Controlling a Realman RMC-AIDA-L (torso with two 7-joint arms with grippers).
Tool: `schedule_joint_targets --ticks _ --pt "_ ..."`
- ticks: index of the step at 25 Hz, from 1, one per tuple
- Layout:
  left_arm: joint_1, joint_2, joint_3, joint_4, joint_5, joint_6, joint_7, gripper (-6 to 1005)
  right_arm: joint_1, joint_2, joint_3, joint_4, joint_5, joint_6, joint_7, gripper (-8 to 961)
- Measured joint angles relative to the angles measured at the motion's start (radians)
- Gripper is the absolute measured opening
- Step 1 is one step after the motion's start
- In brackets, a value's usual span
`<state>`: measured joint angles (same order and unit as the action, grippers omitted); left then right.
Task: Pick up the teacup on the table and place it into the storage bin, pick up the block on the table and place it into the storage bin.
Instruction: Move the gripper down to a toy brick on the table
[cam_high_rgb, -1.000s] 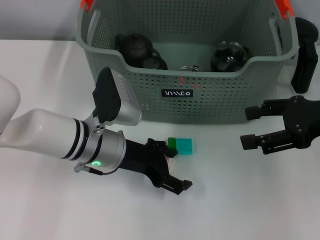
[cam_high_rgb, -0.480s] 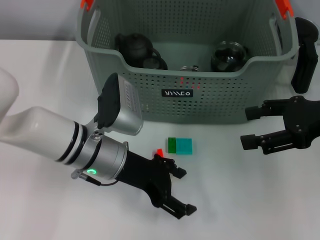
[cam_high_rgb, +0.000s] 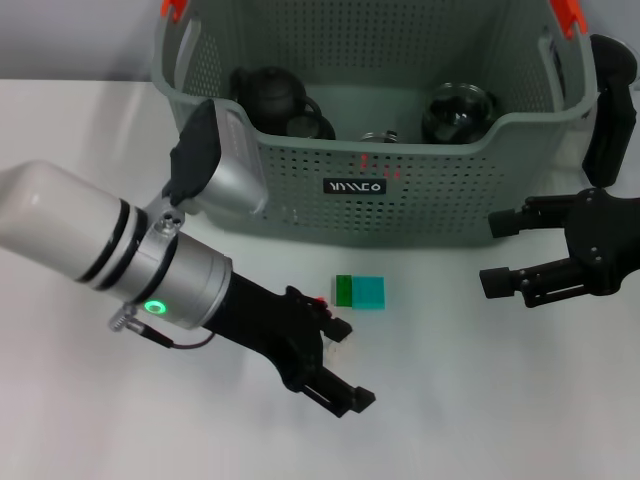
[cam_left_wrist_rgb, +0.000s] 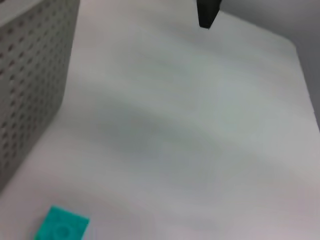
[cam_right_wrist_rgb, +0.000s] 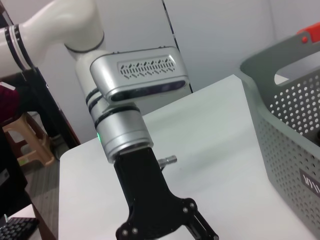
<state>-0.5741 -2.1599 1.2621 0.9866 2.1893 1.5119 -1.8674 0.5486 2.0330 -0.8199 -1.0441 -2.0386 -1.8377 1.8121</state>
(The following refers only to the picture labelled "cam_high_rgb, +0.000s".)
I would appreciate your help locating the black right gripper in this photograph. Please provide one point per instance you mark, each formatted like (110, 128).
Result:
(605, 240)

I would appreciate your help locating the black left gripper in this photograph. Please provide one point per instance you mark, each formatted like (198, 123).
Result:
(270, 325)

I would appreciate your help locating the grey-green perforated storage bin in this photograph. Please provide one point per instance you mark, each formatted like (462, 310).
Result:
(425, 210)

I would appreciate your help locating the small green toy brick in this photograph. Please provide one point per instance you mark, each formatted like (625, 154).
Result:
(343, 290)

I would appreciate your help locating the teal toy brick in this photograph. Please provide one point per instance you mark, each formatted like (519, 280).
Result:
(369, 294)

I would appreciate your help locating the black curved stand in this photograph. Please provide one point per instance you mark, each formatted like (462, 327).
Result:
(607, 115)

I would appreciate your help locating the black clay teapot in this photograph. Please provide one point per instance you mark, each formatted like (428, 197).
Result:
(270, 95)

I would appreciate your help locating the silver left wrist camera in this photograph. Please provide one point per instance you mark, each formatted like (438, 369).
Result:
(230, 165)

